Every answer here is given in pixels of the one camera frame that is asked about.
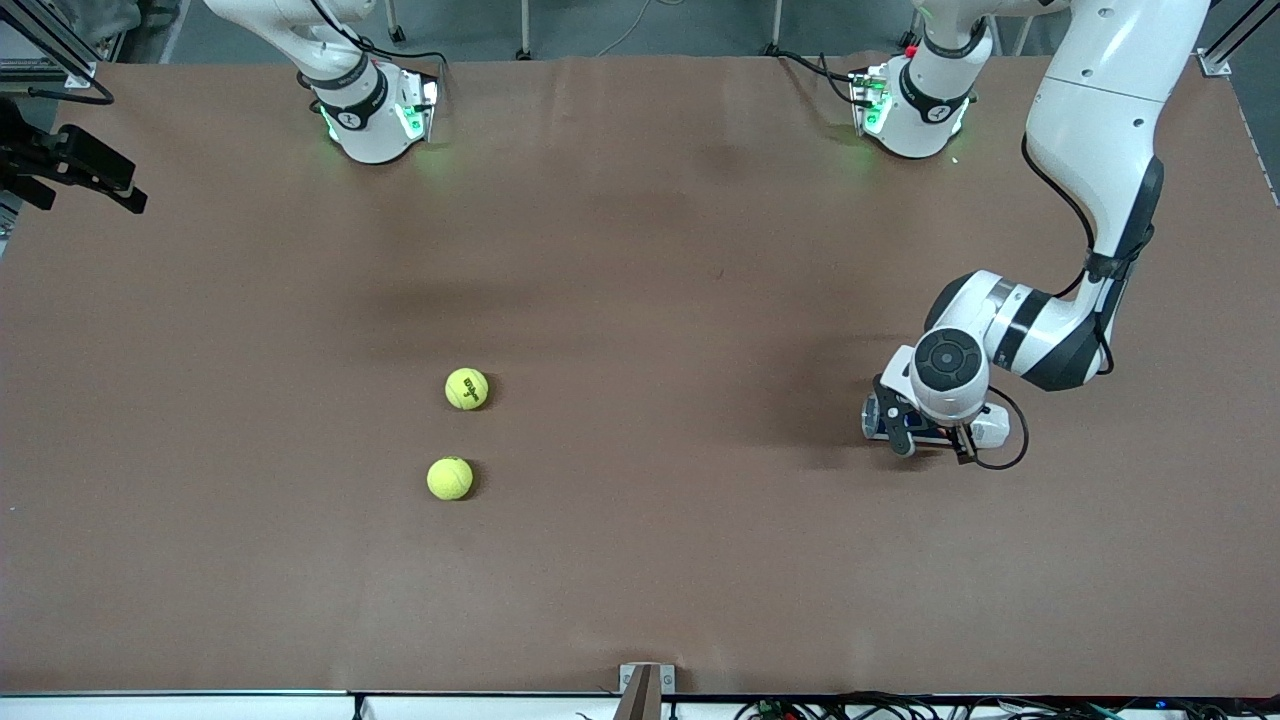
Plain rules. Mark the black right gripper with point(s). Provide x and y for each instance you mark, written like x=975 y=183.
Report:
x=48 y=160

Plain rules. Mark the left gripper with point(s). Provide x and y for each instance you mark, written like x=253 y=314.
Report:
x=915 y=418

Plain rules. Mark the white blue tennis ball can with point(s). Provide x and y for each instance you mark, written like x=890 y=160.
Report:
x=998 y=425

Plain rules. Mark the yellow tennis ball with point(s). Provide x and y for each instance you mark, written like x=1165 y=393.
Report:
x=450 y=478
x=466 y=388

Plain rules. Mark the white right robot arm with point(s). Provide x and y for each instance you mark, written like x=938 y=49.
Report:
x=370 y=130

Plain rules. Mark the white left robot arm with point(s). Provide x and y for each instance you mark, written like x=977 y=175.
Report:
x=1100 y=120

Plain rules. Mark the brown table cover mat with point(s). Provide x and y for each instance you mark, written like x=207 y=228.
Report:
x=700 y=560

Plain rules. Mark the metal stand leg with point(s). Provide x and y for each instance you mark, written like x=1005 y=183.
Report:
x=775 y=25
x=395 y=25
x=524 y=30

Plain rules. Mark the aluminium frame post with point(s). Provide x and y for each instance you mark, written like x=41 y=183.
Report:
x=80 y=75
x=1215 y=65

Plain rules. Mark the grey metal table bracket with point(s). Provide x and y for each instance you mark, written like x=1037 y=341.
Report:
x=665 y=678

